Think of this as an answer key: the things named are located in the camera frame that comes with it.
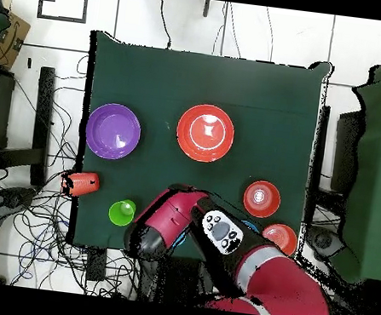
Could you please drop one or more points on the black chair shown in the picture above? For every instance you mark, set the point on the black chair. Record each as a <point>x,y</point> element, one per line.
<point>346,149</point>

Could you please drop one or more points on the black metal leg frame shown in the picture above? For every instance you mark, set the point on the black metal leg frame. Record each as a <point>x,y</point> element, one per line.
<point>44,112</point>

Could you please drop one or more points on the small orange bowl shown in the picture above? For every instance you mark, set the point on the small orange bowl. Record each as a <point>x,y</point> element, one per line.
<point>261,198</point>
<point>282,235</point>

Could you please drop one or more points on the black post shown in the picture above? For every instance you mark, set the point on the black post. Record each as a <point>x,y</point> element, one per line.
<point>206,8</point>

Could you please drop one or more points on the grey chair base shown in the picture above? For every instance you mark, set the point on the grey chair base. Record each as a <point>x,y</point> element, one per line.
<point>324,240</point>

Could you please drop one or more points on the blue bowl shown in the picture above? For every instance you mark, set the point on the blue bowl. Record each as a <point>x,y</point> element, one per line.
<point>252,226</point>

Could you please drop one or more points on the blue cup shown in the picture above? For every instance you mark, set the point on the blue cup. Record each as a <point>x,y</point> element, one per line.
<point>180,240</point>

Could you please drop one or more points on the green cup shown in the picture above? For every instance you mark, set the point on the green cup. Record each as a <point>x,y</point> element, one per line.
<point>116,215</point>

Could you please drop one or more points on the black square floor frame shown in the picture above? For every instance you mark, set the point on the black square floor frame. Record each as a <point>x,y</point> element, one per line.
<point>61,19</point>

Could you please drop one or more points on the cardboard box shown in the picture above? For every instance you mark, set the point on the cardboard box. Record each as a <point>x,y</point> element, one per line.
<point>12,43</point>

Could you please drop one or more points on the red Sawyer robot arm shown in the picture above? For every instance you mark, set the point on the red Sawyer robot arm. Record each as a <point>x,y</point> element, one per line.
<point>284,285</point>

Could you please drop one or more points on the dark green tablecloth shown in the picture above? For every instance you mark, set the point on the dark green tablecloth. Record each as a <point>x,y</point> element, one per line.
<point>152,74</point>

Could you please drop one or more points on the black power strip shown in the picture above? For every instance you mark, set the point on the black power strip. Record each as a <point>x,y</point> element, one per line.
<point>96,266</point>

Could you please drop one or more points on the orange cup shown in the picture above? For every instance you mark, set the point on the orange cup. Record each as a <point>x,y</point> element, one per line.
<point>82,183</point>

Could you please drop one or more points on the black caster base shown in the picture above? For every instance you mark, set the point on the black caster base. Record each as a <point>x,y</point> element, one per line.
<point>13,198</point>

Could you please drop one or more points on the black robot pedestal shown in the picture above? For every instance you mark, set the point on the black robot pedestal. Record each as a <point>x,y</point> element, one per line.
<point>175,282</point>

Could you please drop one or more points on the purple bowl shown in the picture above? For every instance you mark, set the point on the purple bowl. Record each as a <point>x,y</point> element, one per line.
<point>111,130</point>

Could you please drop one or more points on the wide orange bowl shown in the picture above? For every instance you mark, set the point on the wide orange bowl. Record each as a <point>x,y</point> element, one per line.
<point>203,138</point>

